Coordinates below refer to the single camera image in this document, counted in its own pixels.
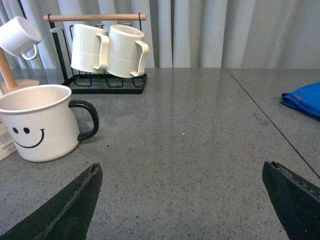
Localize cream ribbed mug right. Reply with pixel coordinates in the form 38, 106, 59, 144
106, 24, 149, 78

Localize cream ribbed mug left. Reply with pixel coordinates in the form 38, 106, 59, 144
70, 23, 110, 74

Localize black wire mug rack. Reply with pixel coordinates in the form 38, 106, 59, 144
43, 13, 148, 94

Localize white smiley face mug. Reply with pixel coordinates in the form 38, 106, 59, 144
0, 84, 100, 163

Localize blue folded cloth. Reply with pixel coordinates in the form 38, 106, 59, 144
281, 82, 320, 117

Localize small white cup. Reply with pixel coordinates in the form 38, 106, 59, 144
0, 16, 42, 61

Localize Pascual milk carton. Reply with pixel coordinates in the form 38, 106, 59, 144
0, 119, 17, 161

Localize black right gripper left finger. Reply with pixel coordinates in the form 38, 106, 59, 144
0, 163, 103, 240

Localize wooden mug tree stand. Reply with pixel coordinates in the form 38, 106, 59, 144
0, 48, 40, 94

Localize cream ribbed mug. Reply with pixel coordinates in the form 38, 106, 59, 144
106, 24, 149, 78
70, 23, 110, 74

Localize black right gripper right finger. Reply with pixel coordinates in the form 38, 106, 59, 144
262, 161, 320, 240

